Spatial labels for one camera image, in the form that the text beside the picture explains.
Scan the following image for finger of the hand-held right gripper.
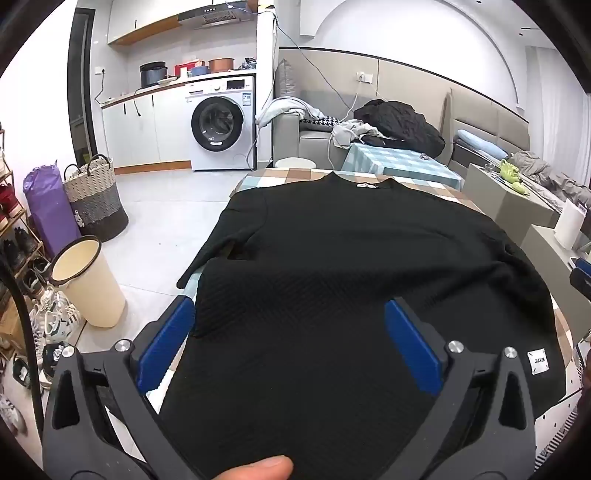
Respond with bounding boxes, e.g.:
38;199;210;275
569;257;591;301

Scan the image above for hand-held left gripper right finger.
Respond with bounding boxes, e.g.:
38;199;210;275
385;296;540;480

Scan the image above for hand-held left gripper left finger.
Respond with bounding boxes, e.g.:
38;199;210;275
41;295;206;480

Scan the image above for black knit sweater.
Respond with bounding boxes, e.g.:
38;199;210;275
177;172;570;480

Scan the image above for person's left hand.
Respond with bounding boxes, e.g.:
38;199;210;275
215;455;295;480

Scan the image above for white paper roll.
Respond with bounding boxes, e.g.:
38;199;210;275
553;200;586;252

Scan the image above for cream trash bin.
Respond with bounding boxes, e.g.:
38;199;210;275
48;235;127;329

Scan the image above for low grey cabinet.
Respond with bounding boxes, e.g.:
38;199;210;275
463;162;573;229

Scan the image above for grey blanket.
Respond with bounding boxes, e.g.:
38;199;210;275
508;150;591;208

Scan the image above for white green sneakers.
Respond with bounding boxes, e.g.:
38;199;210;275
28;286;86;344

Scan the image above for green toy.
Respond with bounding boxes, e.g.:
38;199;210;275
499;159;532;195

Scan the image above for woven laundry basket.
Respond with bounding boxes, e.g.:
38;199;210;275
63;154;130;243

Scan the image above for blue pillow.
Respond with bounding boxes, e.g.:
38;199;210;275
456;129;509;160

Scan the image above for purple bag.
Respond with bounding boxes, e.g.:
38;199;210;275
22;161;83;259

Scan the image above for teal checked tablecloth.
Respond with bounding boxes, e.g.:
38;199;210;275
342;142;465;190

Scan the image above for grey upholstered headboard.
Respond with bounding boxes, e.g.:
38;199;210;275
443;88;532;162

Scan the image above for shoe rack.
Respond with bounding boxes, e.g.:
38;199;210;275
0;122;51;370

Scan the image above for brown blue checked tablecloth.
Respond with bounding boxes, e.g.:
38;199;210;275
178;166;583;480

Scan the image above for white kitchen base cabinet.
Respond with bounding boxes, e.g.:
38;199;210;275
100;88;194;174

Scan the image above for grey sofa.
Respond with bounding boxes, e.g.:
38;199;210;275
272;60;370;169

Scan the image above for grey hoodie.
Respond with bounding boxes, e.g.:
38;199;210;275
329;119;384;148

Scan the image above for black quilted jacket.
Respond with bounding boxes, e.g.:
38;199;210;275
353;98;446;155

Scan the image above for white washing machine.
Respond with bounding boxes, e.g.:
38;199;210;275
185;74;257;172

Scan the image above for houndstooth cushion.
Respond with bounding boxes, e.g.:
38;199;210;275
300;115;342;132

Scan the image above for light grey cloth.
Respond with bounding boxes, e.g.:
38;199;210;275
255;97;326;127

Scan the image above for black door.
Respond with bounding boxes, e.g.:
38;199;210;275
67;8;100;164

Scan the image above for black cooking pot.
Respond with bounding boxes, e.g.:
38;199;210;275
139;61;168;88

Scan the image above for red box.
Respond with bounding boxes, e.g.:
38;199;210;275
174;60;206;78

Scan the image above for steel range hood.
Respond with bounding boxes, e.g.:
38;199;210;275
178;2;252;29

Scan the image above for black cable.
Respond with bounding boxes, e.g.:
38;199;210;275
0;258;47;467

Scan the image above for white cable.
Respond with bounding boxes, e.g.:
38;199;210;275
326;80;366;171

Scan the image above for white wall cabinet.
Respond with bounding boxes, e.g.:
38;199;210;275
107;0;183;47

